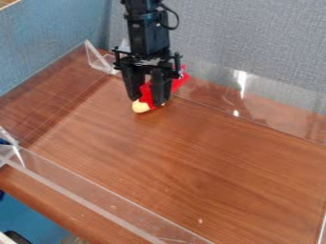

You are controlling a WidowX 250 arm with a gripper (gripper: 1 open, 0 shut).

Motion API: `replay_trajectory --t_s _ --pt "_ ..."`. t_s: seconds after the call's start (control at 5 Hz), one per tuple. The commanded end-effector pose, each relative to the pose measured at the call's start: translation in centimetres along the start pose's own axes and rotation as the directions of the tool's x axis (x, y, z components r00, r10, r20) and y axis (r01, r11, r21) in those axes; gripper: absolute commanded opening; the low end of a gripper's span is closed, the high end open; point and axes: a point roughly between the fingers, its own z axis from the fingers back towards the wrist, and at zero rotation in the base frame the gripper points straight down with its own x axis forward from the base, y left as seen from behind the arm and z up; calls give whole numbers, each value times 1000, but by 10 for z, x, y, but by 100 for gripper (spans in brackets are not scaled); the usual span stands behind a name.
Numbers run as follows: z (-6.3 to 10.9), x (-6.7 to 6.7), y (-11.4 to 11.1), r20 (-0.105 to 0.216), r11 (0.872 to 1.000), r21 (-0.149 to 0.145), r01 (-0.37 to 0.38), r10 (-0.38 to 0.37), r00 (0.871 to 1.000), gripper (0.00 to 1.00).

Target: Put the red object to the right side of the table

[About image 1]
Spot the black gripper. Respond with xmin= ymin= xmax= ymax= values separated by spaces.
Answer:
xmin=112 ymin=46 xmax=183 ymax=107

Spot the red plastic block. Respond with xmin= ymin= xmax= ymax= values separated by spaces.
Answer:
xmin=139 ymin=65 xmax=190 ymax=110

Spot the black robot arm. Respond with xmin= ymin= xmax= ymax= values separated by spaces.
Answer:
xmin=113 ymin=0 xmax=182 ymax=106

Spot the black object bottom left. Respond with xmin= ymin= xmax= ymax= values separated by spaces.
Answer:
xmin=4 ymin=231 xmax=32 ymax=244

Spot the yellow green toy corn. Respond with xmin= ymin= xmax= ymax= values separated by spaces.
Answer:
xmin=131 ymin=100 xmax=156 ymax=113

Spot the clear acrylic corner bracket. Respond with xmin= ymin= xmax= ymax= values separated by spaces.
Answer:
xmin=84 ymin=38 xmax=129 ymax=76

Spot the black cable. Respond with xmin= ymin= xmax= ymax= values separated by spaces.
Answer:
xmin=158 ymin=2 xmax=180 ymax=31

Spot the clear acrylic back wall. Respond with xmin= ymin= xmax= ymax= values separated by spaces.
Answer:
xmin=83 ymin=37 xmax=326 ymax=148

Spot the clear acrylic wall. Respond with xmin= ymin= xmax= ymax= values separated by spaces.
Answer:
xmin=8 ymin=147 xmax=214 ymax=244
xmin=83 ymin=37 xmax=326 ymax=148

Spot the clear acrylic front wall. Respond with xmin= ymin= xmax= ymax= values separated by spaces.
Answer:
xmin=8 ymin=147 xmax=214 ymax=244

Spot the clear acrylic left bracket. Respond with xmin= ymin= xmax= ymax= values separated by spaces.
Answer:
xmin=0 ymin=126 xmax=25 ymax=168

